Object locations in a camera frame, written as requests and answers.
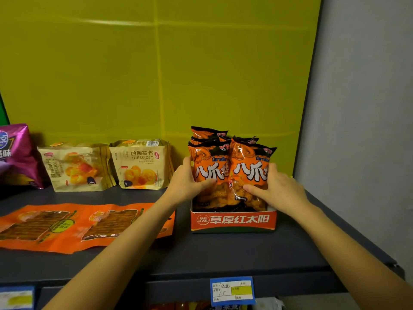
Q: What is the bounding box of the red cardboard display box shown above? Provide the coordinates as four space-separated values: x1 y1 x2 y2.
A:
190 201 277 234

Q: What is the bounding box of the stack of cream croissant packets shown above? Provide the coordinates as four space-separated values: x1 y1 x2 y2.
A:
37 142 117 193
109 139 175 190

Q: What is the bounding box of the person's left hand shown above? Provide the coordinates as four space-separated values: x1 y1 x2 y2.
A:
163 156 217 208

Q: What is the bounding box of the white packet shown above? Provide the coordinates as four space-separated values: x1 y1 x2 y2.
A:
252 297 285 310

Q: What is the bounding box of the purple snack bag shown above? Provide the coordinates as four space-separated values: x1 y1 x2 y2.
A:
0 123 44 189

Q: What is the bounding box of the person's left forearm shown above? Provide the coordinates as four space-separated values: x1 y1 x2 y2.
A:
42 195 186 310

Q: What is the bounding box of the person's right hand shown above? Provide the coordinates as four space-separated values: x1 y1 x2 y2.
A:
243 163 312 220

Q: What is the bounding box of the blue price label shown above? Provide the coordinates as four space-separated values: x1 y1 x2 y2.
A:
210 276 256 307
0 286 35 310

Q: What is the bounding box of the dark grey shelf board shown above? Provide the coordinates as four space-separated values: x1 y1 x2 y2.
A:
0 185 406 305

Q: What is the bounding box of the yellow-green shelf back panel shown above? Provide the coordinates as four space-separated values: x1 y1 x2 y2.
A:
0 0 322 178

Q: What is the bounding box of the orange snack packet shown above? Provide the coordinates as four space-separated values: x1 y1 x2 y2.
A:
191 126 228 140
188 141 231 211
232 136 259 146
228 140 277 212
190 136 231 146

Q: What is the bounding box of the flat orange windowed food packet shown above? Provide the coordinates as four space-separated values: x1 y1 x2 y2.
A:
76 203 176 248
0 203 85 255

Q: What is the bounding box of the person's right forearm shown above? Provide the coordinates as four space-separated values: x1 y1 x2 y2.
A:
295 203 413 310

